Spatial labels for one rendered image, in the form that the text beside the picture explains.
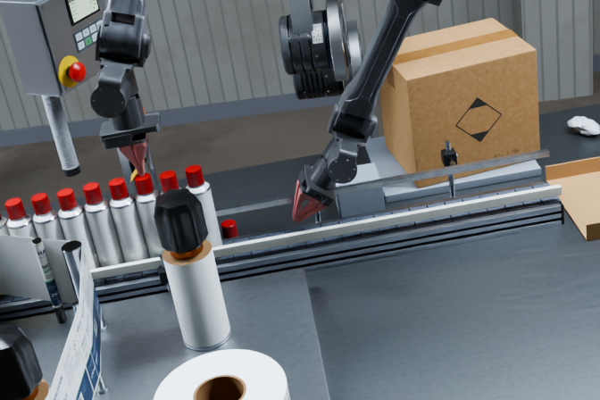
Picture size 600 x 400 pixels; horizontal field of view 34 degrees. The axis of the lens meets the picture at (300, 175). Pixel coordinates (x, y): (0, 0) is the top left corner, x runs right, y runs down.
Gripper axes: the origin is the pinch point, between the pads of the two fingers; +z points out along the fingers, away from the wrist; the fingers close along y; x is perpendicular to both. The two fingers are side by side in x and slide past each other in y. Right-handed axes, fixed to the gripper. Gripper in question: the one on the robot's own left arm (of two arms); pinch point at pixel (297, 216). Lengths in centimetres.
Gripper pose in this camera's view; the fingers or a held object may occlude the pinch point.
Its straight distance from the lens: 206.1
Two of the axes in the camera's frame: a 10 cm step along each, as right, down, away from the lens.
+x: 8.6, 4.2, 3.0
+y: 0.9, 4.6, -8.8
